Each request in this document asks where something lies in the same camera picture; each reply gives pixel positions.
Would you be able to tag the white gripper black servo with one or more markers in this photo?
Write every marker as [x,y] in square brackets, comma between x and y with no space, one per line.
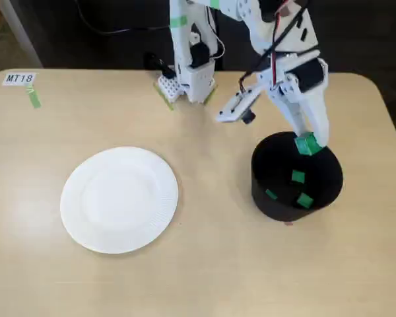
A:
[291,86]

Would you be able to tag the green cube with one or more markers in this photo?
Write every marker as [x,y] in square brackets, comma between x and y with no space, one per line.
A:
[305,145]
[298,176]
[304,200]
[271,194]

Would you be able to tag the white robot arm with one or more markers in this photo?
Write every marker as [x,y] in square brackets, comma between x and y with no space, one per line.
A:
[184,39]

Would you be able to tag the black round pot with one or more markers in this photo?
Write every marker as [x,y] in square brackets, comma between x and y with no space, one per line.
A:
[277,171]

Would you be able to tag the small pink tape piece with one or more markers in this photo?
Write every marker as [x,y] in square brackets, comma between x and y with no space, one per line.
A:
[288,224]

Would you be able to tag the green base tape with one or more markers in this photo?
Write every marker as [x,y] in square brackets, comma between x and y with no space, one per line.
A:
[165,99]

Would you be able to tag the white paper plate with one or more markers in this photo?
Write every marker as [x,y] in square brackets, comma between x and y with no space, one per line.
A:
[118,201]

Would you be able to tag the green tape strip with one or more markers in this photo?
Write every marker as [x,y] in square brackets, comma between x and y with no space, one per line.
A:
[33,97]

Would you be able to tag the white MT18 label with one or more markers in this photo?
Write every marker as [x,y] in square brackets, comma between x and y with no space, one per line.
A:
[19,79]

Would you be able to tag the white metal pole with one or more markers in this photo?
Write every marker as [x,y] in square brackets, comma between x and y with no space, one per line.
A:
[19,33]

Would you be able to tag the white wrist camera black lens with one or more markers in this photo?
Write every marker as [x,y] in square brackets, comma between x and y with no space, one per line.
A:
[236,107]

